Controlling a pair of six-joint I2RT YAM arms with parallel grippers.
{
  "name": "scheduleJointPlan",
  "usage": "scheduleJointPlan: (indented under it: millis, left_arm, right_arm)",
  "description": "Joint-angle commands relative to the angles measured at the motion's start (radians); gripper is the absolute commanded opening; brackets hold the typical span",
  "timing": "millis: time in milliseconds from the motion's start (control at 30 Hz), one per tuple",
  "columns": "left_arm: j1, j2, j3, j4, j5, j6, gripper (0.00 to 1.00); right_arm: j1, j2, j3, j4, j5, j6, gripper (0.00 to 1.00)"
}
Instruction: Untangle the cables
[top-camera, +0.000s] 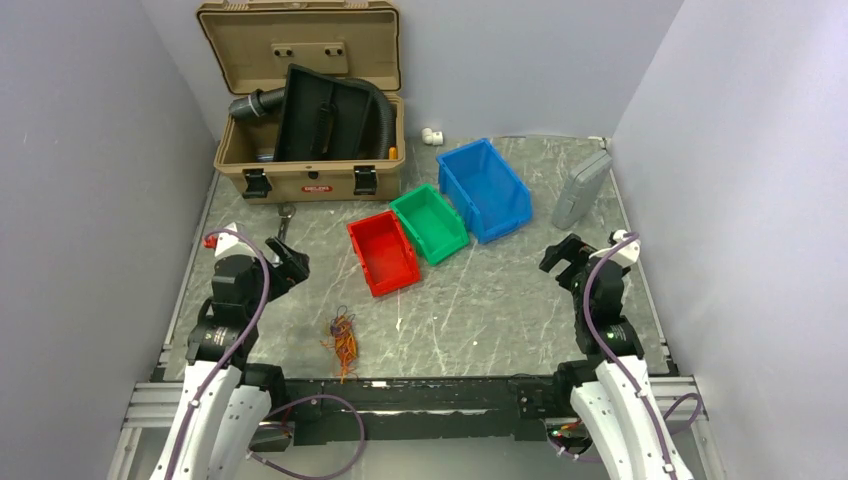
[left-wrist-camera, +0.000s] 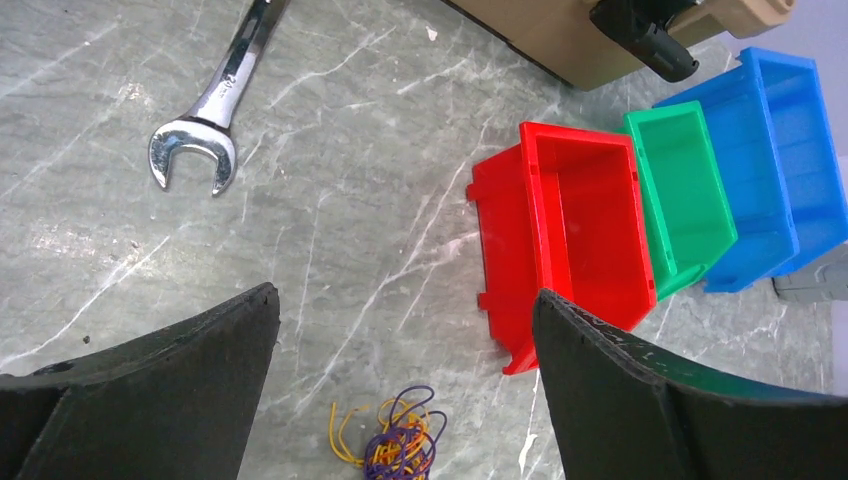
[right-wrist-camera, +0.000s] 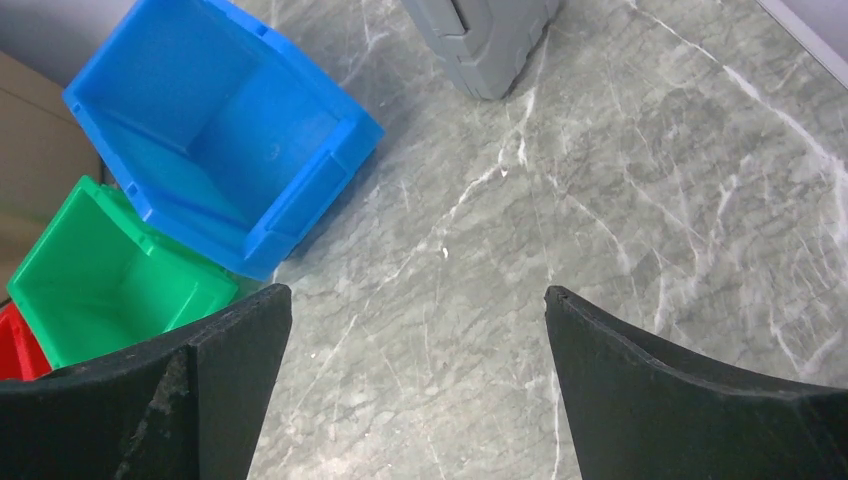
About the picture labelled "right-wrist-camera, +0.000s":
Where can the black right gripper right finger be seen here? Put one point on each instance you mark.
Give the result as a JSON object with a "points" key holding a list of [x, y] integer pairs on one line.
{"points": [[642, 407]]}

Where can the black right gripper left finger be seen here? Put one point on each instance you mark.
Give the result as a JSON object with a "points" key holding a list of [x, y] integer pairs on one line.
{"points": [[186, 404]]}

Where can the green plastic bin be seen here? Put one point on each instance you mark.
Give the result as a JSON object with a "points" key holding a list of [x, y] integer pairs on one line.
{"points": [[99, 279]]}

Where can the red plastic bin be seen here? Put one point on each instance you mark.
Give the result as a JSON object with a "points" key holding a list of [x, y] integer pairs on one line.
{"points": [[21, 355]]}

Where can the blue plastic bin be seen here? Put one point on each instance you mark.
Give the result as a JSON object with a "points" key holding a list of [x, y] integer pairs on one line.
{"points": [[223, 134]]}

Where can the grey plastic case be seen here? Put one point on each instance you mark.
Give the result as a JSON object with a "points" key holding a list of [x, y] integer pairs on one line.
{"points": [[482, 45]]}

